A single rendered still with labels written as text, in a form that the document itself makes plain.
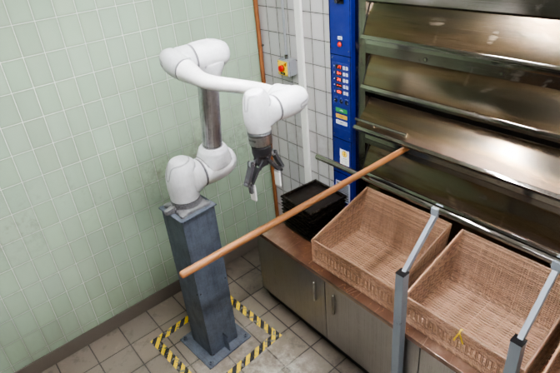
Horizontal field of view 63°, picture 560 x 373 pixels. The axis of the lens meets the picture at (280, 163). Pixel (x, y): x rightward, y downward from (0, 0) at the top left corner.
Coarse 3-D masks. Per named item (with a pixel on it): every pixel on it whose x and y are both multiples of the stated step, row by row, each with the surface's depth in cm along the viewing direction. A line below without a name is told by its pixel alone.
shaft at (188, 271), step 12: (396, 156) 229; (372, 168) 219; (348, 180) 211; (324, 192) 203; (300, 204) 196; (312, 204) 199; (288, 216) 191; (264, 228) 184; (240, 240) 178; (216, 252) 173; (228, 252) 176; (192, 264) 168; (204, 264) 169
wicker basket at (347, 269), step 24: (360, 192) 268; (336, 216) 258; (360, 216) 275; (384, 216) 263; (312, 240) 250; (336, 240) 265; (360, 240) 269; (384, 240) 266; (408, 240) 253; (336, 264) 242; (360, 264) 251; (384, 264) 250; (360, 288) 233; (384, 288) 219; (408, 288) 223
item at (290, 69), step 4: (280, 60) 284; (284, 60) 282; (288, 60) 281; (292, 60) 282; (280, 64) 285; (288, 64) 280; (292, 64) 283; (284, 68) 283; (288, 68) 281; (292, 68) 284; (296, 68) 286; (280, 72) 288; (284, 72) 285; (288, 72) 283; (292, 72) 285; (296, 72) 287; (288, 76) 284
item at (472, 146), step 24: (384, 120) 242; (408, 120) 233; (432, 120) 224; (432, 144) 220; (456, 144) 213; (480, 144) 206; (504, 144) 199; (528, 144) 193; (504, 168) 195; (528, 168) 190; (552, 168) 184
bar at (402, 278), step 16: (320, 160) 240; (368, 176) 218; (400, 192) 204; (432, 208) 192; (432, 224) 193; (464, 224) 183; (480, 224) 179; (512, 240) 170; (416, 256) 192; (544, 256) 161; (400, 272) 191; (400, 288) 193; (544, 288) 159; (400, 304) 196; (400, 320) 200; (528, 320) 158; (400, 336) 205; (512, 336) 159; (400, 352) 211; (512, 352) 159; (400, 368) 217; (512, 368) 161
